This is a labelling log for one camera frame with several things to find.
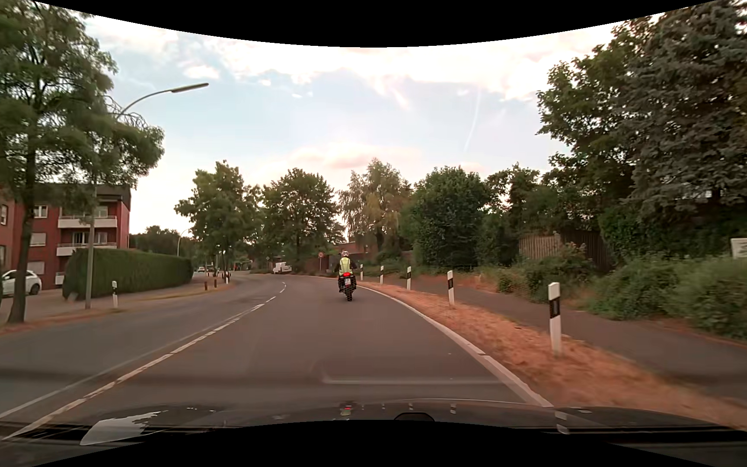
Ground person on motorcycle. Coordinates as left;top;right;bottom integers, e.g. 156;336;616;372
335;250;359;302

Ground row of trees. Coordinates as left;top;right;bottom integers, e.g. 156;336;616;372
130;158;413;273

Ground grey asphalt road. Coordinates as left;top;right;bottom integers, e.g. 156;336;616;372
0;272;552;437

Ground wooden fence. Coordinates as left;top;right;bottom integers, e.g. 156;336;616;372
517;228;616;273

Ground road markings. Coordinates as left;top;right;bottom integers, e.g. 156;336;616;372
0;279;552;441

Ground row of marker posts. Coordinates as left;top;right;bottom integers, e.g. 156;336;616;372
358;262;563;356

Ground car's own bonnet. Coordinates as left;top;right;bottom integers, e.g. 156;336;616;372
0;398;747;467

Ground dry brown grass verge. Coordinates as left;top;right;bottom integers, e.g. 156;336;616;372
355;279;747;442

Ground grey asphalt cycle path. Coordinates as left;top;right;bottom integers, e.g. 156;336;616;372
373;271;747;416

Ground group of tall trees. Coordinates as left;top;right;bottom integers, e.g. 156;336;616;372
401;0;747;268

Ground green bushes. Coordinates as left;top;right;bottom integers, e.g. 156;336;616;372
477;243;747;348

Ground red brick apartment building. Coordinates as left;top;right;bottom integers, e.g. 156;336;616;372
0;184;132;290

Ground grey paved pavement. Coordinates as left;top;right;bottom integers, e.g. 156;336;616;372
0;275;235;345

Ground white parked car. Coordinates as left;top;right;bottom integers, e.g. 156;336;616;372
1;269;43;298

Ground tall leafy tree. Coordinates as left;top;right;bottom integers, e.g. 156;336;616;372
0;0;166;324

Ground grey street lamp post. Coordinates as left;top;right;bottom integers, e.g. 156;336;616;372
83;82;210;310

